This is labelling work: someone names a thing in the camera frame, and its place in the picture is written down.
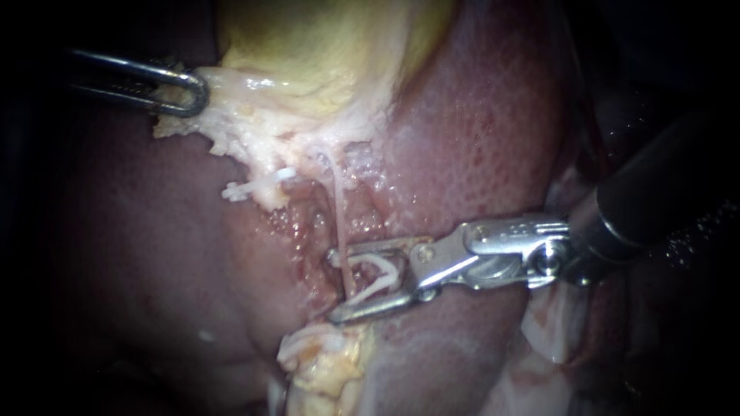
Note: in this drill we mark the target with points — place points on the dark red liver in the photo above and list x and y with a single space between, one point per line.
480 127

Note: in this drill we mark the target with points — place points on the left arm instrument jaw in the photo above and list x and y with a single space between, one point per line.
139 66

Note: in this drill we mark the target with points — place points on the gallbladder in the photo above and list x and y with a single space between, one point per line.
300 69

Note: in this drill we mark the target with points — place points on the right arm instrument jaw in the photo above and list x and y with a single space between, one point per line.
376 304
376 247

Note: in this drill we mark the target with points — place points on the white clip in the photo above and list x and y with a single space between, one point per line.
254 188
396 276

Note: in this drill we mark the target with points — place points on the right arm instrument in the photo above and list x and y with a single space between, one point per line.
509 242

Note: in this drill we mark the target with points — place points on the thin tube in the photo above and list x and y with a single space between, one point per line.
341 231

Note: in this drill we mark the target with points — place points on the dark right arm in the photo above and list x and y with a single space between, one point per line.
670 185

